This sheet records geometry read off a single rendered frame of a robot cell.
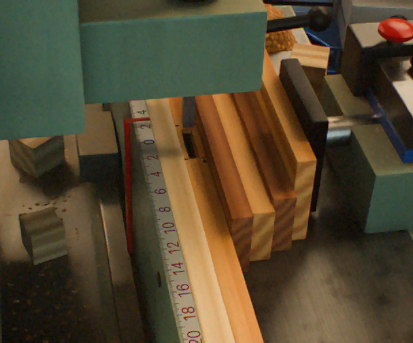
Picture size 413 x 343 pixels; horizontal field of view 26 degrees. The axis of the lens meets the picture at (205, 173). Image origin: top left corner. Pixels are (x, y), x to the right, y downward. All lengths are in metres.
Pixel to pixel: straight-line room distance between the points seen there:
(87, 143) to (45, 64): 0.28
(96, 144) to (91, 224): 0.08
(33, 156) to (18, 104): 0.29
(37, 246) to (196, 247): 0.23
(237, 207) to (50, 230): 0.22
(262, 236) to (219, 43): 0.15
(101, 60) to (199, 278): 0.17
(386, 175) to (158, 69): 0.19
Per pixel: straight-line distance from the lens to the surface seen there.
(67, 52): 0.60
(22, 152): 0.92
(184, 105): 0.71
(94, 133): 0.89
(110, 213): 0.85
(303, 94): 0.70
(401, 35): 0.73
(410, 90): 0.71
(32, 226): 0.82
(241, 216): 0.64
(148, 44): 0.64
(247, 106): 0.75
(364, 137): 0.72
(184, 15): 0.64
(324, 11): 0.70
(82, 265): 0.82
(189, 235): 0.63
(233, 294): 0.61
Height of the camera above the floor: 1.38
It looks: 39 degrees down
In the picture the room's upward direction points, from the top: 3 degrees clockwise
